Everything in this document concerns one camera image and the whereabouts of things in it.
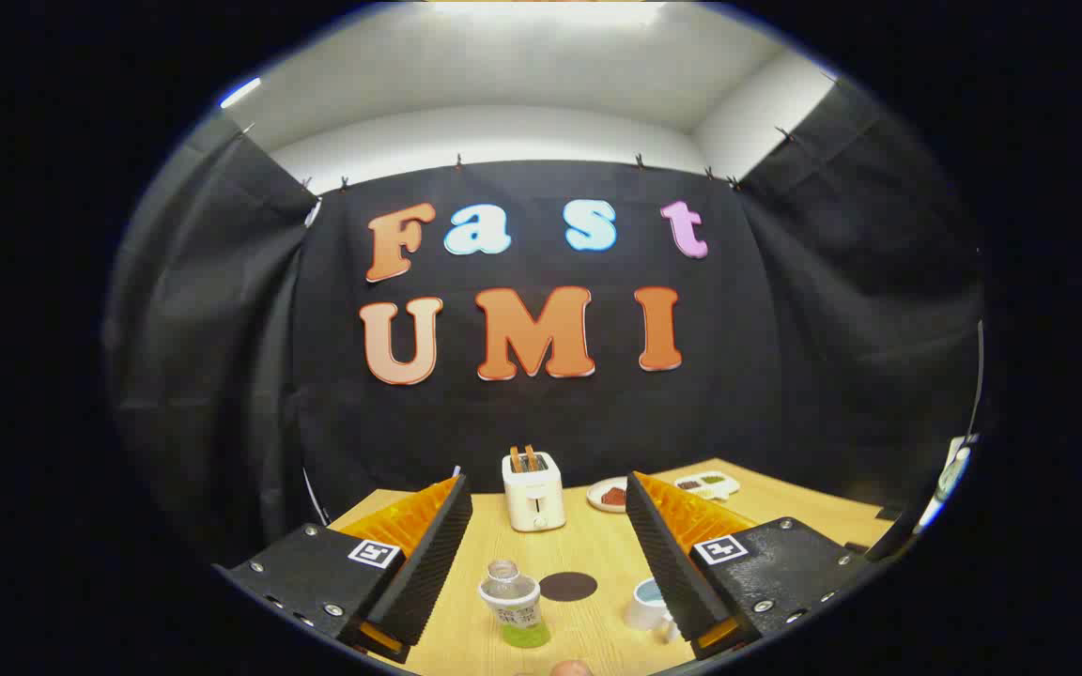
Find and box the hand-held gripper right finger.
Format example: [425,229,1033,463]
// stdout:
[625,470,871,661]

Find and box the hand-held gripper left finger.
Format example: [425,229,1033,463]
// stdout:
[212,472,474,666]

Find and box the white cup blue inside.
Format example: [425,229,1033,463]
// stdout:
[623,576,683,643]

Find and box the clear juice bottle white label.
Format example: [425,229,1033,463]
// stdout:
[477,560,552,650]

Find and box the dark round coaster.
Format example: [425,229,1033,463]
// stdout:
[538,571,599,603]

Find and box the wooden table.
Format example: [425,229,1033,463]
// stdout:
[327,457,897,676]

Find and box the white divided dish with seeds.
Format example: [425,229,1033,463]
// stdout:
[673,470,742,500]

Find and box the white round plate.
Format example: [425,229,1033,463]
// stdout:
[586,476,631,514]

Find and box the white toaster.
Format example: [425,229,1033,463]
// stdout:
[501,452,567,534]

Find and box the black backdrop cloth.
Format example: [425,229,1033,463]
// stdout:
[101,80,988,564]

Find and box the white teal device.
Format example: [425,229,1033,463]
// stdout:
[917,434,979,536]

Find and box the white cable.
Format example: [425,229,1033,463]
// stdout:
[301,468,331,527]

